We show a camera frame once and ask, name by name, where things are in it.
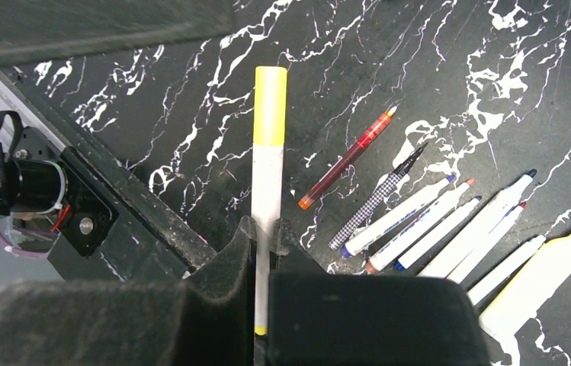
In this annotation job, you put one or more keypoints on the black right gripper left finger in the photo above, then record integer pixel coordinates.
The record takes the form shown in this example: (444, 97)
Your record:
(204, 319)

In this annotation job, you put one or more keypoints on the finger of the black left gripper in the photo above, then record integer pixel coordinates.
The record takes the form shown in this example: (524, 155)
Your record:
(33, 31)

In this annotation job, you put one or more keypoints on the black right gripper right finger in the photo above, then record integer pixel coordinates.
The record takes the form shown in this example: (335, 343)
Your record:
(317, 318)

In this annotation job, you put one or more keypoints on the copper capped white marker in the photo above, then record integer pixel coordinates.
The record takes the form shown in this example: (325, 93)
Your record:
(418, 227)

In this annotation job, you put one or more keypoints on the purple white marker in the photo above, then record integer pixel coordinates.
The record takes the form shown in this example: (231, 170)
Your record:
(393, 218)

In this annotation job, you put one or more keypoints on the blue red marker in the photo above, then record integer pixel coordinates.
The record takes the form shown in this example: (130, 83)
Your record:
(436, 234)

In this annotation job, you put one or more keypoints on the checkered black white pen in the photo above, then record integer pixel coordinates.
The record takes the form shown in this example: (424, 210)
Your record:
(382, 191)

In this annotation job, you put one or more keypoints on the green capped marker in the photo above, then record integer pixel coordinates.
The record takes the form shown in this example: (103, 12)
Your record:
(504, 269)

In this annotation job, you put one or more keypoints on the blue capped white marker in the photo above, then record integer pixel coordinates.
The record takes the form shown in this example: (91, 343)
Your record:
(477, 229)

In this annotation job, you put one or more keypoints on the orange yellow highlighter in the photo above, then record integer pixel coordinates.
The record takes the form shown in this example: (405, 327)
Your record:
(529, 289)

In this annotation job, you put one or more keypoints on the yellow pen cap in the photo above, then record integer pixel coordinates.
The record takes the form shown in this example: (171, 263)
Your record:
(270, 105)

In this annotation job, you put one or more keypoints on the yellow capped pen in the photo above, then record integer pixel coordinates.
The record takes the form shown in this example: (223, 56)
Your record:
(266, 190)

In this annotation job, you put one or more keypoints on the red capped white marker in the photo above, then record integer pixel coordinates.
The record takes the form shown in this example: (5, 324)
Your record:
(462, 270)

